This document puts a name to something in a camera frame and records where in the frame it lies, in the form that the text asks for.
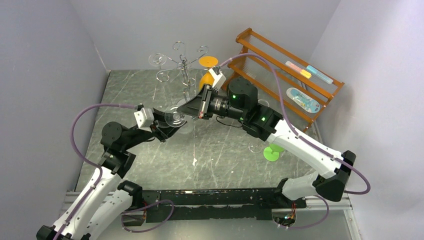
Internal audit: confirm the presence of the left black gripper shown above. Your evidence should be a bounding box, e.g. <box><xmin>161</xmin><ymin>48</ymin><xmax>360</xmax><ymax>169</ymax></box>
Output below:
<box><xmin>123</xmin><ymin>107</ymin><xmax>188</xmax><ymax>151</ymax></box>

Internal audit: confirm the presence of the orange plastic goblet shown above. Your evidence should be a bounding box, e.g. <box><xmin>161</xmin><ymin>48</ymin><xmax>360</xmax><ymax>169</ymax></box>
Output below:
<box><xmin>198</xmin><ymin>56</ymin><xmax>219</xmax><ymax>91</ymax></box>

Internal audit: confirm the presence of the clear wine glass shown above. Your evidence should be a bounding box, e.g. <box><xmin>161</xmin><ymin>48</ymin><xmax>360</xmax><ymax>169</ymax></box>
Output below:
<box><xmin>148</xmin><ymin>53</ymin><xmax>168</xmax><ymax>69</ymax></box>

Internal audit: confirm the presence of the clear glass front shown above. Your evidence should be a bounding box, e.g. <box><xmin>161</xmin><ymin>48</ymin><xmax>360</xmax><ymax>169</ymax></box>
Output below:
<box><xmin>248</xmin><ymin>142</ymin><xmax>264</xmax><ymax>154</ymax></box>

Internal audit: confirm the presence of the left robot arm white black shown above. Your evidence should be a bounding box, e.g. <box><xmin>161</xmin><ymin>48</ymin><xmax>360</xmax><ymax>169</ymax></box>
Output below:
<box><xmin>36</xmin><ymin>108</ymin><xmax>187</xmax><ymax>240</ymax></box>

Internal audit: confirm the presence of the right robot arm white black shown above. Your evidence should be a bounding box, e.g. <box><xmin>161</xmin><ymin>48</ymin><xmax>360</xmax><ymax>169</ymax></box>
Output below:
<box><xmin>177</xmin><ymin>77</ymin><xmax>356</xmax><ymax>208</ymax></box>

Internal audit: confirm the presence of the chrome wine glass rack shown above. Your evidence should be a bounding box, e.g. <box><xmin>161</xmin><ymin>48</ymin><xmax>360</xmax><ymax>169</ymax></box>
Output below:
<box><xmin>155</xmin><ymin>41</ymin><xmax>209</xmax><ymax>103</ymax></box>

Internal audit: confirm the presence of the black base bar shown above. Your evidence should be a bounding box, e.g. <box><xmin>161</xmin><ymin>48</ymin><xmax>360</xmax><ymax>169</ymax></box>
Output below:
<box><xmin>117</xmin><ymin>180</ymin><xmax>307</xmax><ymax>223</ymax></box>

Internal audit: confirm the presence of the green plastic goblet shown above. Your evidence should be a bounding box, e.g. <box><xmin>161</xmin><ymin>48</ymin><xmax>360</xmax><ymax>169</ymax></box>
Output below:
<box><xmin>263</xmin><ymin>143</ymin><xmax>285</xmax><ymax>162</ymax></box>

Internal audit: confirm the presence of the orange wooden shelf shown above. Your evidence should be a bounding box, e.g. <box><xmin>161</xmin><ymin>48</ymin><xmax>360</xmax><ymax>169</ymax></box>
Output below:
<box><xmin>227</xmin><ymin>28</ymin><xmax>344</xmax><ymax>132</ymax></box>

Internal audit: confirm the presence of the pink yellow highlighter pack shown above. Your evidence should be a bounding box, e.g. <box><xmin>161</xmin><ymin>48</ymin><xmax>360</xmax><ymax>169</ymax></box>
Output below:
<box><xmin>285</xmin><ymin>61</ymin><xmax>312</xmax><ymax>79</ymax></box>

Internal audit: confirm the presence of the light blue highlighter pack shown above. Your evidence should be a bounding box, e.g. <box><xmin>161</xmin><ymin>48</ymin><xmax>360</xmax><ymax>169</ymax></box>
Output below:
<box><xmin>306</xmin><ymin>65</ymin><xmax>334</xmax><ymax>84</ymax></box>

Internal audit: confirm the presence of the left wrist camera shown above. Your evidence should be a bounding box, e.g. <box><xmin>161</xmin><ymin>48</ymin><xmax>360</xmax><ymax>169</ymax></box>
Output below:
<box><xmin>133</xmin><ymin>107</ymin><xmax>155</xmax><ymax>129</ymax></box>

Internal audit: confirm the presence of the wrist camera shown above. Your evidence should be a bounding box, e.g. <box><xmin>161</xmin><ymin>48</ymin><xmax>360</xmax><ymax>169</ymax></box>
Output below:
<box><xmin>133</xmin><ymin>107</ymin><xmax>155</xmax><ymax>129</ymax></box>
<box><xmin>208</xmin><ymin>66</ymin><xmax>227</xmax><ymax>91</ymax></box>

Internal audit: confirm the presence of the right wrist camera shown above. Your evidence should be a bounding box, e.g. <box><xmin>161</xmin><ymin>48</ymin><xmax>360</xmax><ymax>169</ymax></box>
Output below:
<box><xmin>208</xmin><ymin>66</ymin><xmax>227</xmax><ymax>91</ymax></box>

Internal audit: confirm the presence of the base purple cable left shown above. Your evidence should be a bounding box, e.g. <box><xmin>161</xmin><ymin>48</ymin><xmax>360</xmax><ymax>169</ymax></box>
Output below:
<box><xmin>120</xmin><ymin>199</ymin><xmax>176</xmax><ymax>233</ymax></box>

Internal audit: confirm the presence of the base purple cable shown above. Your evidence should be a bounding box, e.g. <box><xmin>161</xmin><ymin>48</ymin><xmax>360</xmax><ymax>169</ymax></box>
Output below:
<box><xmin>120</xmin><ymin>199</ymin><xmax>176</xmax><ymax>233</ymax></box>
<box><xmin>277</xmin><ymin>195</ymin><xmax>330</xmax><ymax>231</ymax></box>

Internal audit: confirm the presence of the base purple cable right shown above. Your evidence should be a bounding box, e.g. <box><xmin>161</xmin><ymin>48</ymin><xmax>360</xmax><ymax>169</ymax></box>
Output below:
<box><xmin>277</xmin><ymin>195</ymin><xmax>330</xmax><ymax>231</ymax></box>

